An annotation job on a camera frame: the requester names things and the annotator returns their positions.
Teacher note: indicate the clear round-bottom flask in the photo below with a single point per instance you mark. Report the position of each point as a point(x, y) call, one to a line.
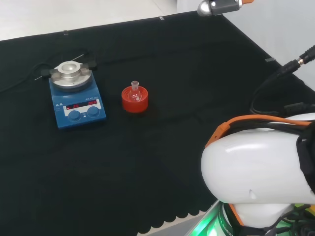
point(135, 94)

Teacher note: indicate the red ribbed flask stand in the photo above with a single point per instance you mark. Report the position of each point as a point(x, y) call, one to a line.
point(133, 108)

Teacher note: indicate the black bench cloth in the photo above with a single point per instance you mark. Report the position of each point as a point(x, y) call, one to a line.
point(147, 159)

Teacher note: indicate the thin metal probe rod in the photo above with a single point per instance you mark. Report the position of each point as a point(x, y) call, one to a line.
point(78, 57)

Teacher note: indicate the heater with blue base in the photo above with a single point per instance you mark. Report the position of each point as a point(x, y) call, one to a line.
point(59, 98)

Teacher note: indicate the grey tape strip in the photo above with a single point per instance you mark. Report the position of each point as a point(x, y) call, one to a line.
point(269, 59)

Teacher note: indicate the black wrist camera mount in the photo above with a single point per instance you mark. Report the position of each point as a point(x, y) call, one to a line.
point(221, 8)

